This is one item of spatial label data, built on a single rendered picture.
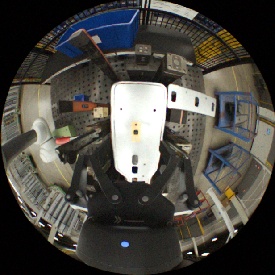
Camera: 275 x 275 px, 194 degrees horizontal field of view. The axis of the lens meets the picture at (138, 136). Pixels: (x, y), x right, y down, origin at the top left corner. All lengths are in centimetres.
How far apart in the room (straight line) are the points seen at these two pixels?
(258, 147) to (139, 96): 795
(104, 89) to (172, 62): 51
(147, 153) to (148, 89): 27
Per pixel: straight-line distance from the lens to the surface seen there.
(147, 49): 31
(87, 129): 33
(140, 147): 35
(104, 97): 67
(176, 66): 33
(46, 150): 82
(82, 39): 29
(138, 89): 32
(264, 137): 778
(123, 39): 35
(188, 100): 38
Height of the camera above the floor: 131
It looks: 71 degrees down
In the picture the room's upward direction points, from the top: 177 degrees clockwise
